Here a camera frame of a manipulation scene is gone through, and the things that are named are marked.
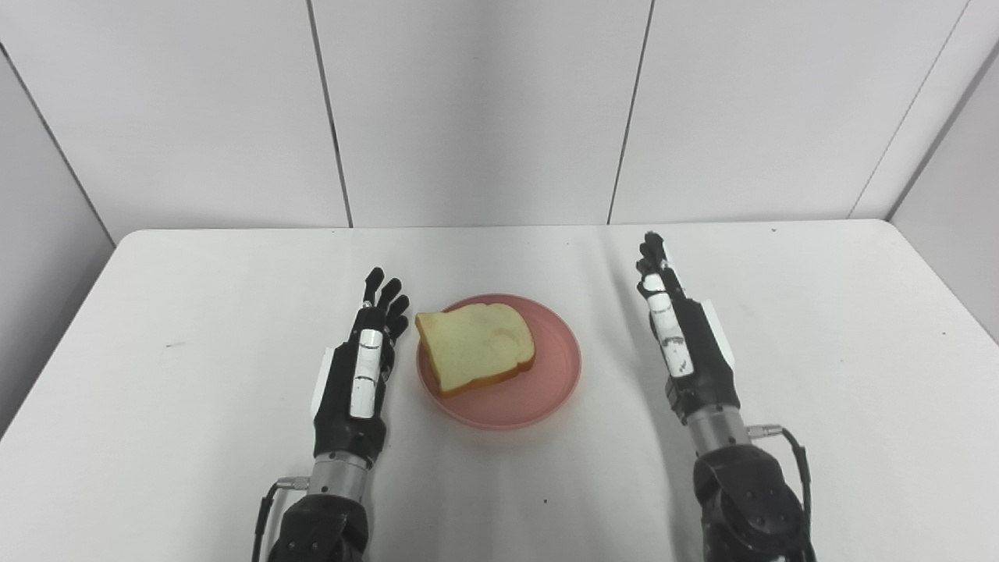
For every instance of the slice of white bread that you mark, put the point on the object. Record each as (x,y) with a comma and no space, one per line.
(476,347)

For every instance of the pink round plate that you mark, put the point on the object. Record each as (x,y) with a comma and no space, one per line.
(546,375)

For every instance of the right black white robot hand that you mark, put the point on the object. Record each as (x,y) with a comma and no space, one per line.
(687,343)

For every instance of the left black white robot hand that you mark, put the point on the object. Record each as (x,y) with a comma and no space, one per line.
(357,382)

